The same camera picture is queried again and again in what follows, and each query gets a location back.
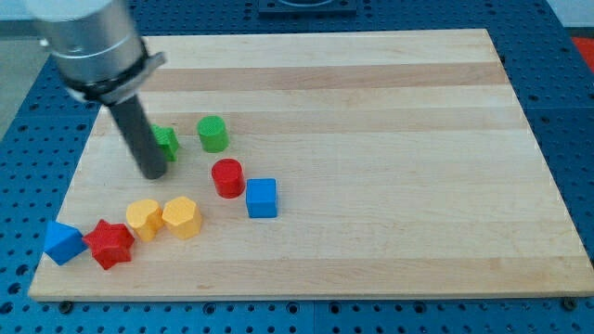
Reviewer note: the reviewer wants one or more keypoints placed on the green cylinder block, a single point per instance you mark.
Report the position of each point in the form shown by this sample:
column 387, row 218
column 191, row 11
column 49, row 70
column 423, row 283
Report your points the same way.
column 213, row 134

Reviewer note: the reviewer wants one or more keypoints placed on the green star block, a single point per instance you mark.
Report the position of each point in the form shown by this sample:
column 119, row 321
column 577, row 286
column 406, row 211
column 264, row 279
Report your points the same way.
column 166, row 140

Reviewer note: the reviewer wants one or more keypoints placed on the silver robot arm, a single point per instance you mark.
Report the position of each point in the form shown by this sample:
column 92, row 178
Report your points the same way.
column 98, row 50

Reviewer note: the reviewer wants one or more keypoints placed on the wooden board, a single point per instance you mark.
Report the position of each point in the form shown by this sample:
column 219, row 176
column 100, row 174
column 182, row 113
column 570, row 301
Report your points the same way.
column 405, row 169

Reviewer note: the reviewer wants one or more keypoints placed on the red star block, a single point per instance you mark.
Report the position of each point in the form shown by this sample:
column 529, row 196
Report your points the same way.
column 109, row 244

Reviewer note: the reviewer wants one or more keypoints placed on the blue cube block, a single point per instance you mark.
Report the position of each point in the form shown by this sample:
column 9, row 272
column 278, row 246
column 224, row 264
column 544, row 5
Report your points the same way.
column 261, row 198

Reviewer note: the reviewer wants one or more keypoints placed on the red cylinder block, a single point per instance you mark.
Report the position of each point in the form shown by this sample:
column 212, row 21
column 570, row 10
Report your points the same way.
column 228, row 178

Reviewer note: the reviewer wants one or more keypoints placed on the yellow hexagon block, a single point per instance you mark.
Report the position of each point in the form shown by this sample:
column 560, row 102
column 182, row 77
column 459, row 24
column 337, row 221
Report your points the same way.
column 182, row 217

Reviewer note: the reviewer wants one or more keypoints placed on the yellow heart block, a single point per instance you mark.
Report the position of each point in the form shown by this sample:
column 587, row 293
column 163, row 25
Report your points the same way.
column 145, row 218

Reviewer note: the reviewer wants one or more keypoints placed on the blue triangle block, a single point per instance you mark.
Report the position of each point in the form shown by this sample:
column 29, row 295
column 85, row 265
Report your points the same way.
column 63, row 242

